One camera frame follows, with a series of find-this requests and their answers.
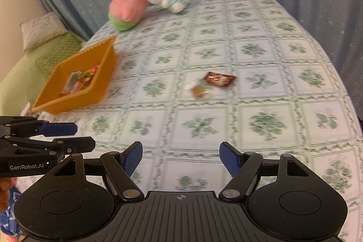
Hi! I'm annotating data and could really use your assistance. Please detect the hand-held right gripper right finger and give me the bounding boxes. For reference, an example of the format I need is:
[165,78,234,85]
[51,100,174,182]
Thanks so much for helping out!
[219,141,312,202]

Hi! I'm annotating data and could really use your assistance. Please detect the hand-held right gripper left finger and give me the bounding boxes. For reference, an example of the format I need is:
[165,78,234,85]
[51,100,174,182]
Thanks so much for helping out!
[52,141,144,201]

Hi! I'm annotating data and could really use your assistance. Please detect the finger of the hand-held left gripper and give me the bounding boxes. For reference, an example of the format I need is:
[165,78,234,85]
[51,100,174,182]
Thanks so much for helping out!
[0,137,96,159]
[0,116,78,138]

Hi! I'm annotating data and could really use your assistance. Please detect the yellow plastic basket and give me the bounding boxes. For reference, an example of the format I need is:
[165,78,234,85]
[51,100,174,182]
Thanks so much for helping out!
[31,35,118,115]

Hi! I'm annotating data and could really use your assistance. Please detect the pile of mixed snack packets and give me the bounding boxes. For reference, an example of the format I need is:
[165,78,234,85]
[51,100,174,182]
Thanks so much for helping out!
[58,61,102,98]

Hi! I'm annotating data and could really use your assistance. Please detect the brown candy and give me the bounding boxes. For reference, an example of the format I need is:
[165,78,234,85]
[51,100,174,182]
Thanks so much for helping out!
[184,83,211,99]

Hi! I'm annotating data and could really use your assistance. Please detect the dark red snack packet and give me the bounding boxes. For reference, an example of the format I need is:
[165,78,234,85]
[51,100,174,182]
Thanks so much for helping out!
[203,71,237,88]

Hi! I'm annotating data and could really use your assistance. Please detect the person's left hand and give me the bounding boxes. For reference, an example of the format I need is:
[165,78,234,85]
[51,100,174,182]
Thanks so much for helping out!
[0,177,12,213]

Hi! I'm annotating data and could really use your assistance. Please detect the green floral printed tablecloth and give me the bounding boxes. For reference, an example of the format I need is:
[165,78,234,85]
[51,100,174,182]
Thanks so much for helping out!
[17,0,363,231]

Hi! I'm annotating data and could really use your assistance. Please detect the person's patterned clothing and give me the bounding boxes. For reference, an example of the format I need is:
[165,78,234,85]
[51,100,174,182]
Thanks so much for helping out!
[0,178,23,242]

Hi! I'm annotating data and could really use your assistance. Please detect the light green sofa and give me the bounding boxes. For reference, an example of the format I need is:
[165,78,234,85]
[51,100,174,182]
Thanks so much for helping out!
[0,31,86,118]

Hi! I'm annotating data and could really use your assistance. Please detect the green zigzag pillow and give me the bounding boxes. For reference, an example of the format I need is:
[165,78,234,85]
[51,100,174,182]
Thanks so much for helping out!
[35,32,83,79]

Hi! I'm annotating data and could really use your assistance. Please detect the white pillow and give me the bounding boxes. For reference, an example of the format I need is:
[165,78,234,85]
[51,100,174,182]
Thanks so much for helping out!
[20,12,69,50]

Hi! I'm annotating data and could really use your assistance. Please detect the pink and green plush toy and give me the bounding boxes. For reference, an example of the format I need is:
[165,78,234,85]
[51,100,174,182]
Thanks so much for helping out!
[108,0,152,31]

